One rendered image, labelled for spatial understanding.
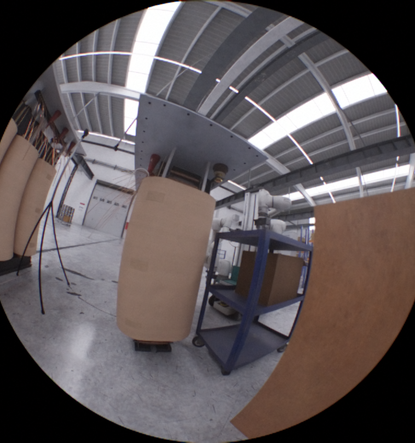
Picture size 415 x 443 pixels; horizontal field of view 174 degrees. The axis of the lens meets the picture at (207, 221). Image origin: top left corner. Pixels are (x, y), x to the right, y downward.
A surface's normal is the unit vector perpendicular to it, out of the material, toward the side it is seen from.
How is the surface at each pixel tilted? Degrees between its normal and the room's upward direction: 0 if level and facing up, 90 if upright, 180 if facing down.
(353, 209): 90
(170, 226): 90
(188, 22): 174
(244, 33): 180
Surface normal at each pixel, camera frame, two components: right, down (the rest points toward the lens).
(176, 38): -0.27, 0.93
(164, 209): 0.49, -0.09
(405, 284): -0.87, -0.26
